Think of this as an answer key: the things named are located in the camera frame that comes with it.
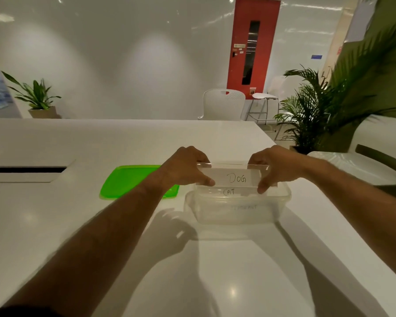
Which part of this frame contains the person's left hand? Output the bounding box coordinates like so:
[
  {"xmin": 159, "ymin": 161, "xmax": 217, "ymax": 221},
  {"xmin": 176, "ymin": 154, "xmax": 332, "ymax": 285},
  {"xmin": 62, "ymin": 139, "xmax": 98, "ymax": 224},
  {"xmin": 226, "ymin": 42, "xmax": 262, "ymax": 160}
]
[{"xmin": 155, "ymin": 145, "xmax": 216, "ymax": 188}]

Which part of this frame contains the white perforated chair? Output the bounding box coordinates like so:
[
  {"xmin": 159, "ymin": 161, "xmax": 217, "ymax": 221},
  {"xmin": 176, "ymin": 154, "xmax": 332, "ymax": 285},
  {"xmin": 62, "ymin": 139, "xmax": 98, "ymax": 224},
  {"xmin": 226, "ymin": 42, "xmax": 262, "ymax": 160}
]
[{"xmin": 198, "ymin": 88, "xmax": 246, "ymax": 122}]

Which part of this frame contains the small green leafy plant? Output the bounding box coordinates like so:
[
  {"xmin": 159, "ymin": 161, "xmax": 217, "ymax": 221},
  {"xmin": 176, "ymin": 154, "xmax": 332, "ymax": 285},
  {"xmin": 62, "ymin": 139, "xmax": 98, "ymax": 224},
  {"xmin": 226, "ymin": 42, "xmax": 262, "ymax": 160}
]
[{"xmin": 1, "ymin": 70, "xmax": 62, "ymax": 111}]

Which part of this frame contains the small beige planter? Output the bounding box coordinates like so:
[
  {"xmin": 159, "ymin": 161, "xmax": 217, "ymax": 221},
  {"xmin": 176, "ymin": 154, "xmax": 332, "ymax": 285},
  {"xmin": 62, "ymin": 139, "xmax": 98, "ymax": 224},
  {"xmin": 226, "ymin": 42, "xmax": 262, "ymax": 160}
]
[{"xmin": 28, "ymin": 106, "xmax": 59, "ymax": 119}]

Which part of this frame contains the white paper poster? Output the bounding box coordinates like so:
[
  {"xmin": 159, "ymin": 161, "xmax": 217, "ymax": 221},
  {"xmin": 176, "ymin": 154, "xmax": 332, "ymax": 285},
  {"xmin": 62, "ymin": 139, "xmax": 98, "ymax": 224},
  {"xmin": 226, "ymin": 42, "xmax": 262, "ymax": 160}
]
[{"xmin": 345, "ymin": 0, "xmax": 378, "ymax": 43}]

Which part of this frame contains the green palm plant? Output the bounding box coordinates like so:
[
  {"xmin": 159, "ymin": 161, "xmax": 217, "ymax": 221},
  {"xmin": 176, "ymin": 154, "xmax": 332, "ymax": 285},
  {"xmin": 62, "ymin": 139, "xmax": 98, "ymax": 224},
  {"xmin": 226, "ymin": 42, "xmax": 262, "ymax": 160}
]
[{"xmin": 274, "ymin": 24, "xmax": 396, "ymax": 155}]

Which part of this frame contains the large clear plastic container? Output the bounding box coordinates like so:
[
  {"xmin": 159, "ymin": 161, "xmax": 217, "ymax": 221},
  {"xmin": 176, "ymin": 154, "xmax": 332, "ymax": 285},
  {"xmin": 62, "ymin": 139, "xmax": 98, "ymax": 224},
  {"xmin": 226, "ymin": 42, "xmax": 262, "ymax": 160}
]
[{"xmin": 184, "ymin": 161, "xmax": 292, "ymax": 225}]

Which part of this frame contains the person's left forearm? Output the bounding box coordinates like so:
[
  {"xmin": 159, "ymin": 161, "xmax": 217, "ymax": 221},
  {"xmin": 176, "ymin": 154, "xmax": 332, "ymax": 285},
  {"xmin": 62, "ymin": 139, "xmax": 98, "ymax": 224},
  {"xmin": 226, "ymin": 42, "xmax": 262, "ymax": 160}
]
[{"xmin": 3, "ymin": 170, "xmax": 176, "ymax": 317}]

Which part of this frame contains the white chair with metal legs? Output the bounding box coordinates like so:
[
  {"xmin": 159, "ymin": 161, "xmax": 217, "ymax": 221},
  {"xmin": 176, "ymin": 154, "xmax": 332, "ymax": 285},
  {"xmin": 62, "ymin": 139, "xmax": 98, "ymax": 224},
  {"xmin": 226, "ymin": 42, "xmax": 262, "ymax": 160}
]
[{"xmin": 307, "ymin": 114, "xmax": 396, "ymax": 187}]

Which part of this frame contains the person's right hand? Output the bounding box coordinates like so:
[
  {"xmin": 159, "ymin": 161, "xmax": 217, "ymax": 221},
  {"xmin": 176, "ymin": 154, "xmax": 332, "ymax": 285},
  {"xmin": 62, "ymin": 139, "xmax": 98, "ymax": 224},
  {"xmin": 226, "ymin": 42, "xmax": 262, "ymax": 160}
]
[{"xmin": 247, "ymin": 145, "xmax": 312, "ymax": 195}]

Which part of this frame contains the green plastic lid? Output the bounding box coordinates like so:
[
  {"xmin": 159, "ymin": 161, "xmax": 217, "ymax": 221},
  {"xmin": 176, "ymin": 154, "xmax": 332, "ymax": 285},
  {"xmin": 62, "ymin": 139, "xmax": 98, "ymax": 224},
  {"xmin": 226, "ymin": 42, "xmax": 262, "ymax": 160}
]
[{"xmin": 99, "ymin": 165, "xmax": 180, "ymax": 200}]

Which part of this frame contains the red door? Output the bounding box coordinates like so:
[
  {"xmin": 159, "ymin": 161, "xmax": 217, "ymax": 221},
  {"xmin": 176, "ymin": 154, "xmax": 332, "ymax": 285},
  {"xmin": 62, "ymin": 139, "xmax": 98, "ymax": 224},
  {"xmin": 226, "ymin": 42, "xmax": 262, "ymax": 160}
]
[{"xmin": 226, "ymin": 0, "xmax": 282, "ymax": 100}]

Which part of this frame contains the person's right forearm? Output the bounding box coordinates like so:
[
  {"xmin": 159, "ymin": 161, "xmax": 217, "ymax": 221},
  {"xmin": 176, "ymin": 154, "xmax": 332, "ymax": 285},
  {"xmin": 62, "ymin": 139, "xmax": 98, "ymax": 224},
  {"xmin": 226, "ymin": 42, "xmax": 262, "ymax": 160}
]
[{"xmin": 300, "ymin": 158, "xmax": 396, "ymax": 288}]

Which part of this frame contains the white bar stool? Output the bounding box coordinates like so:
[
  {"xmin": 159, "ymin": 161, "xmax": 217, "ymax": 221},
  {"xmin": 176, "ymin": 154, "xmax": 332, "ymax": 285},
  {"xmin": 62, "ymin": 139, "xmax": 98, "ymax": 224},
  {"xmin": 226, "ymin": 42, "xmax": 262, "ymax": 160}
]
[{"xmin": 246, "ymin": 92, "xmax": 279, "ymax": 125}]

